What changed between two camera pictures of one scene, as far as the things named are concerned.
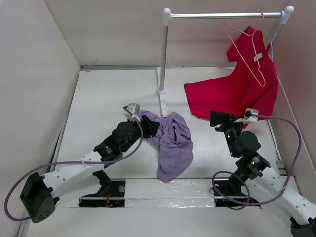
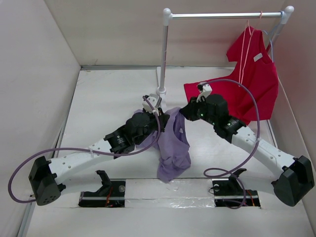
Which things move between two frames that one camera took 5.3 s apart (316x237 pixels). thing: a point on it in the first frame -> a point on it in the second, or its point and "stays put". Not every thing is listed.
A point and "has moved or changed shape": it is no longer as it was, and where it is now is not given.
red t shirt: [248, 95] stays put
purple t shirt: [173, 141] stays put
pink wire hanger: [251, 35] has moved or changed shape
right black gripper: [217, 117] -> [188, 111]
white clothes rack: [285, 16] stays put
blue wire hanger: [271, 44] stays put
